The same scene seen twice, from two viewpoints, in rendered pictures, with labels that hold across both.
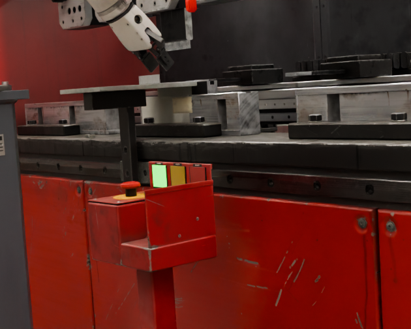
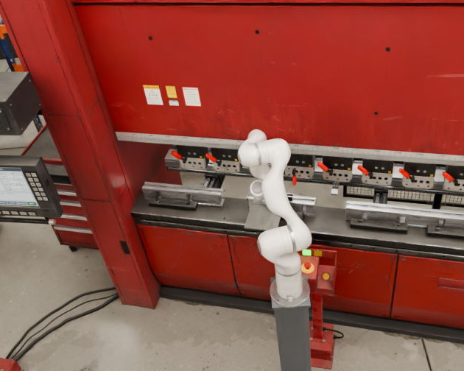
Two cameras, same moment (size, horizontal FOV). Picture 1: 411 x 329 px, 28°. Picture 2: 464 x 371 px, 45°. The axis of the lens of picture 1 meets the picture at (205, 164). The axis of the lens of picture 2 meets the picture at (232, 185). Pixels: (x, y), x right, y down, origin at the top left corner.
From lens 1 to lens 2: 2.61 m
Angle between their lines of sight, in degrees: 46
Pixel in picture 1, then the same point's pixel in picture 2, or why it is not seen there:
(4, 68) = (127, 177)
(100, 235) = not seen: hidden behind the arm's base
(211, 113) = (297, 208)
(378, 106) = (384, 216)
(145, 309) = (316, 295)
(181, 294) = not seen: hidden behind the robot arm
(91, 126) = (205, 202)
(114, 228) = (313, 284)
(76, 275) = (220, 261)
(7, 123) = not seen: hidden behind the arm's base
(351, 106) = (373, 215)
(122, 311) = (256, 272)
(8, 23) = (122, 155)
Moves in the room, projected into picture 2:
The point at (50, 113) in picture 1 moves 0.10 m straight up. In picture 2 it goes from (168, 193) to (165, 182)
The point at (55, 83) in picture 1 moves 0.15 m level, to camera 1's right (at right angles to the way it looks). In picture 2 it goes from (140, 164) to (160, 153)
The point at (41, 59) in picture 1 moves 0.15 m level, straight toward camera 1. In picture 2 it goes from (134, 159) to (150, 168)
